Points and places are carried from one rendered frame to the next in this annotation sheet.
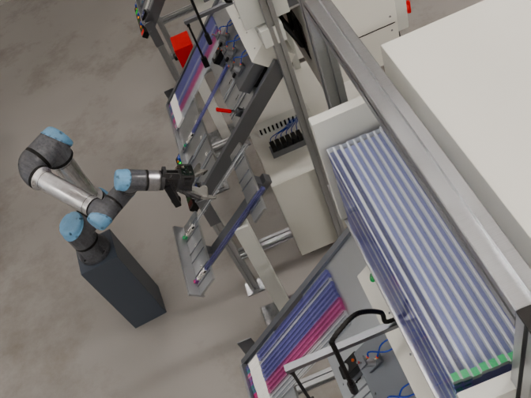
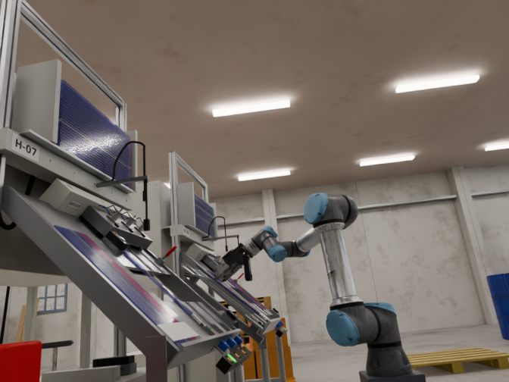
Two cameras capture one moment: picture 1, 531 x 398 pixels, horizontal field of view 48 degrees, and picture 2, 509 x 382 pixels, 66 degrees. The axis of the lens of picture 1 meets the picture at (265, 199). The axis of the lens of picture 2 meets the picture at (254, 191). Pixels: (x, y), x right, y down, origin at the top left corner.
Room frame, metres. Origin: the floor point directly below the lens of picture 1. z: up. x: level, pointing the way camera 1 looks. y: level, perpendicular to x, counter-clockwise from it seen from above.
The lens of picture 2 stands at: (3.37, 0.57, 0.79)
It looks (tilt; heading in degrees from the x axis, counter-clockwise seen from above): 17 degrees up; 186
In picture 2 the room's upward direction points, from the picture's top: 6 degrees counter-clockwise
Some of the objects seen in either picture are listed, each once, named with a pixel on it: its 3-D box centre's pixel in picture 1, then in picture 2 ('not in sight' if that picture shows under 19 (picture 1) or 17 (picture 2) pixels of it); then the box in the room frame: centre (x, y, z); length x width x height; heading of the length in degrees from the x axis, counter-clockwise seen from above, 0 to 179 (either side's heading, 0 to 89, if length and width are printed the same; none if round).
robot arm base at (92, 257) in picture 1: (89, 245); (386, 356); (1.87, 0.80, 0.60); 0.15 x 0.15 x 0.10
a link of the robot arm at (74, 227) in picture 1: (77, 229); (378, 321); (1.87, 0.80, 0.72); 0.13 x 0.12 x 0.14; 128
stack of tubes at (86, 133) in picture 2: not in sight; (87, 143); (1.99, -0.26, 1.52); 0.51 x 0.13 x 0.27; 178
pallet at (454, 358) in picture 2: not in sight; (441, 361); (-1.63, 1.93, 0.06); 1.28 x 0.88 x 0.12; 93
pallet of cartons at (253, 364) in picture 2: not in sight; (248, 353); (-1.39, -0.21, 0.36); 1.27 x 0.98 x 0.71; 4
